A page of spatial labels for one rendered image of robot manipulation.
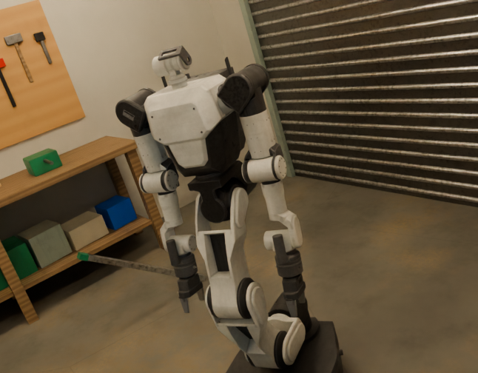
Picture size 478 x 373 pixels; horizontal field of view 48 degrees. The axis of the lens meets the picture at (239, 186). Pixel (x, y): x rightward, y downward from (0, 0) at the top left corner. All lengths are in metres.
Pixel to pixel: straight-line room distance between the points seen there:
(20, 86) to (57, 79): 0.27
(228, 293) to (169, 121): 0.62
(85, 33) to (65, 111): 0.62
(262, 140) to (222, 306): 0.60
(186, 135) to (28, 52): 2.68
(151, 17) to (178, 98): 2.96
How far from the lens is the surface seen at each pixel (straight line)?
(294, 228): 1.77
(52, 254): 3.98
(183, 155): 1.77
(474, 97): 3.26
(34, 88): 4.27
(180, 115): 1.71
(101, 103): 4.43
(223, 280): 1.88
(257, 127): 1.68
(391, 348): 2.53
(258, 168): 1.70
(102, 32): 4.48
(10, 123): 4.24
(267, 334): 2.08
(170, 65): 1.75
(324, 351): 2.31
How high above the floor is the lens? 1.60
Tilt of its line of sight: 19 degrees down
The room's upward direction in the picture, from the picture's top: 17 degrees counter-clockwise
